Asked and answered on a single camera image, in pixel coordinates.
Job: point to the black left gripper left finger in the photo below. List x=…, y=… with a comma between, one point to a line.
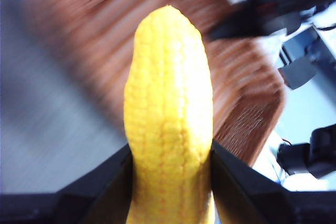
x=65, y=208

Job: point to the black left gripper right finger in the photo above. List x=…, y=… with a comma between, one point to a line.
x=262, y=205

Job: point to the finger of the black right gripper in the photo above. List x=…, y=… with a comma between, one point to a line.
x=239, y=26

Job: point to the yellow corn cob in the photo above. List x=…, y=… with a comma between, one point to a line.
x=168, y=103

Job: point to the brown woven wicker basket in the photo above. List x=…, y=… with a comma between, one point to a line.
x=105, y=24

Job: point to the black machine part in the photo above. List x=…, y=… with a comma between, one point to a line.
x=315, y=153

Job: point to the grey metal box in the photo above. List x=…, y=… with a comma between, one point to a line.
x=312, y=43

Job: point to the dark grey block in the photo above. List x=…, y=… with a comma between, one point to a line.
x=299, y=74

